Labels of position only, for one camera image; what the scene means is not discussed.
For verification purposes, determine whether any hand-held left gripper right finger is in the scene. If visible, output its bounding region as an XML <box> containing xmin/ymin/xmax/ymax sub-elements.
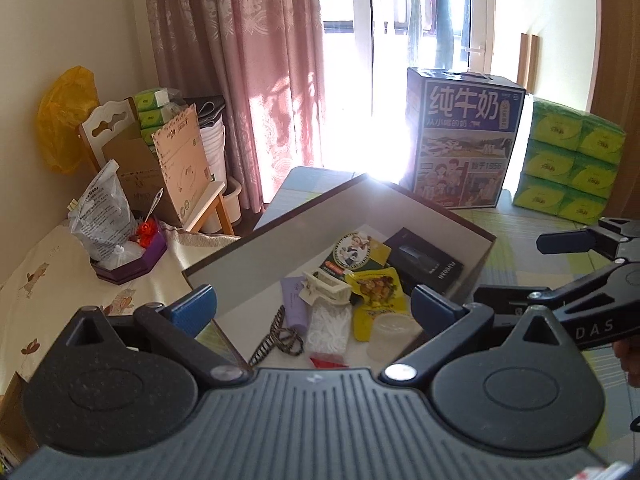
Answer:
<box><xmin>379</xmin><ymin>284</ymin><xmax>576</xmax><ymax>389</ymax></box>

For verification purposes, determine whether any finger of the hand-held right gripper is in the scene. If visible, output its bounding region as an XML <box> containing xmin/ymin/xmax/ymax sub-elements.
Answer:
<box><xmin>536</xmin><ymin>216</ymin><xmax>640</xmax><ymax>262</ymax></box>
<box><xmin>472</xmin><ymin>259</ymin><xmax>640</xmax><ymax>314</ymax></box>

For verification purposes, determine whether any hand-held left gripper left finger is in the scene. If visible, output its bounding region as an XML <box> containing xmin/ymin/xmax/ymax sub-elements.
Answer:
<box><xmin>50</xmin><ymin>284</ymin><xmax>249</xmax><ymax>389</ymax></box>

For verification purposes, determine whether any black product box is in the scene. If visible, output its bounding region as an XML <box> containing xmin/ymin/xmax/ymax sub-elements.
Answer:
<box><xmin>385</xmin><ymin>227</ymin><xmax>467</xmax><ymax>297</ymax></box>

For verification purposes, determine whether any translucent plastic cup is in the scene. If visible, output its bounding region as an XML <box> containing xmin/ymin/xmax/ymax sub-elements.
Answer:
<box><xmin>367</xmin><ymin>312</ymin><xmax>427</xmax><ymax>362</ymax></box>

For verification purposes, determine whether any yellow snack packet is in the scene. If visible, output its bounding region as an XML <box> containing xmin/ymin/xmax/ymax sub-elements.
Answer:
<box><xmin>345</xmin><ymin>266</ymin><xmax>404</xmax><ymax>342</ymax></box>

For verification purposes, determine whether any leopard print cord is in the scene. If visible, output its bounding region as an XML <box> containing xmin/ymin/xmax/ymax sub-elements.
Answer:
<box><xmin>248</xmin><ymin>305</ymin><xmax>306</xmax><ymax>367</ymax></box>

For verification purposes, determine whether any green white snack packet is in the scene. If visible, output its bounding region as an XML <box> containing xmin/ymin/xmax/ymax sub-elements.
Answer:
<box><xmin>325</xmin><ymin>230</ymin><xmax>394</xmax><ymax>279</ymax></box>

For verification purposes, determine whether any purple tube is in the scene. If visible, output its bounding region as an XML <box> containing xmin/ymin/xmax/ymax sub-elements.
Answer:
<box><xmin>281</xmin><ymin>276</ymin><xmax>314</xmax><ymax>337</ymax></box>

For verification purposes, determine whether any clear floss pick box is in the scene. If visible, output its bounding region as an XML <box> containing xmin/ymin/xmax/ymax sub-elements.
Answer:
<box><xmin>305</xmin><ymin>304</ymin><xmax>354</xmax><ymax>357</ymax></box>

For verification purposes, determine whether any white hair clip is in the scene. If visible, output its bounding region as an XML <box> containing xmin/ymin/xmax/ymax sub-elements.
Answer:
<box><xmin>300</xmin><ymin>270</ymin><xmax>354</xmax><ymax>307</ymax></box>

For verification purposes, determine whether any brown cardboard box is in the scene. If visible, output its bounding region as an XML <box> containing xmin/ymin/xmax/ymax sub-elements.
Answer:
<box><xmin>182</xmin><ymin>172</ymin><xmax>498</xmax><ymax>368</ymax></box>

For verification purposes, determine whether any red snack packet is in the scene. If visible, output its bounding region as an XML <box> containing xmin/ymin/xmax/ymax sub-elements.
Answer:
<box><xmin>309</xmin><ymin>352</ymin><xmax>349</xmax><ymax>369</ymax></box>

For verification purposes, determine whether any checked cloth desktop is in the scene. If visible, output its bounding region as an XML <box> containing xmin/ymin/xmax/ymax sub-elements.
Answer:
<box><xmin>260</xmin><ymin>166</ymin><xmax>640</xmax><ymax>413</ymax></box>

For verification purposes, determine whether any person's right hand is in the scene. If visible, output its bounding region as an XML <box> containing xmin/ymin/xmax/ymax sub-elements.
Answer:
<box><xmin>619</xmin><ymin>337</ymin><xmax>640</xmax><ymax>389</ymax></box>

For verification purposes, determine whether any purple hexagonal box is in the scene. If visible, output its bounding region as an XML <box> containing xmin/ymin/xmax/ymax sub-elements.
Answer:
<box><xmin>90</xmin><ymin>217</ymin><xmax>169</xmax><ymax>284</ymax></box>

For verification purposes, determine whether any stack of green tissue packs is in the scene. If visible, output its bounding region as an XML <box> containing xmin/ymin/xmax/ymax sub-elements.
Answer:
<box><xmin>512</xmin><ymin>97</ymin><xmax>627</xmax><ymax>227</ymax></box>

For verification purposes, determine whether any clear printed plastic bag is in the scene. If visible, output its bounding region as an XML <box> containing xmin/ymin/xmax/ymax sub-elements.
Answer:
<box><xmin>67</xmin><ymin>160</ymin><xmax>137</xmax><ymax>264</ymax></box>

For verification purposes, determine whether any large open cardboard box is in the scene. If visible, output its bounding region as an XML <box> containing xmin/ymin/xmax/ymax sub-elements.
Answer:
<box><xmin>102</xmin><ymin>104</ymin><xmax>212</xmax><ymax>229</ymax></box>

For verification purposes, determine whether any blue milk carton box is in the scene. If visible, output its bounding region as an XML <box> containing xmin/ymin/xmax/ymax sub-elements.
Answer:
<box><xmin>397</xmin><ymin>66</ymin><xmax>527</xmax><ymax>210</ymax></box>

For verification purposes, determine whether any cream cartoon print blanket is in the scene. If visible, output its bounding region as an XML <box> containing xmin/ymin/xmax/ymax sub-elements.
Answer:
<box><xmin>0</xmin><ymin>220</ymin><xmax>242</xmax><ymax>411</ymax></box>

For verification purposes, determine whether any stack of white buckets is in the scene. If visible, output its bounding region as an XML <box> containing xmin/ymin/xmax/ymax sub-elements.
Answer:
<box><xmin>199</xmin><ymin>95</ymin><xmax>244</xmax><ymax>224</ymax></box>

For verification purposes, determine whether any small green tissue packet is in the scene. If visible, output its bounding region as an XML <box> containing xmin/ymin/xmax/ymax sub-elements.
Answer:
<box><xmin>137</xmin><ymin>109</ymin><xmax>174</xmax><ymax>130</ymax></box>
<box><xmin>134</xmin><ymin>89</ymin><xmax>172</xmax><ymax>112</ymax></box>

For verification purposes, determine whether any white wooden chair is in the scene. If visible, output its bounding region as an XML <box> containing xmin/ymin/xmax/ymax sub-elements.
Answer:
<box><xmin>77</xmin><ymin>100</ymin><xmax>237</xmax><ymax>237</ymax></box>

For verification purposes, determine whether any wooden wardrobe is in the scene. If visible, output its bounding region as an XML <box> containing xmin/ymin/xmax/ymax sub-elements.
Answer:
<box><xmin>590</xmin><ymin>0</ymin><xmax>640</xmax><ymax>128</ymax></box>

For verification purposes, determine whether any glass balcony door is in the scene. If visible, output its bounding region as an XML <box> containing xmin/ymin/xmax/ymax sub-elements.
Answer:
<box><xmin>315</xmin><ymin>0</ymin><xmax>497</xmax><ymax>188</ymax></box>

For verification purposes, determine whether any yellow plastic bag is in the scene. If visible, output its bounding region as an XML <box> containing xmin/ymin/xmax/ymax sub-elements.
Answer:
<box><xmin>35</xmin><ymin>66</ymin><xmax>101</xmax><ymax>176</ymax></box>

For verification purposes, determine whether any pink curtain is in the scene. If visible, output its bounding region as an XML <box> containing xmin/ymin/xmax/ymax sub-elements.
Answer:
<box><xmin>142</xmin><ymin>0</ymin><xmax>375</xmax><ymax>211</ymax></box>

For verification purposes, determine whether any metal wire tool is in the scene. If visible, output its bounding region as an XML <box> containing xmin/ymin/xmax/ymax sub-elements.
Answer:
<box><xmin>145</xmin><ymin>187</ymin><xmax>166</xmax><ymax>224</ymax></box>

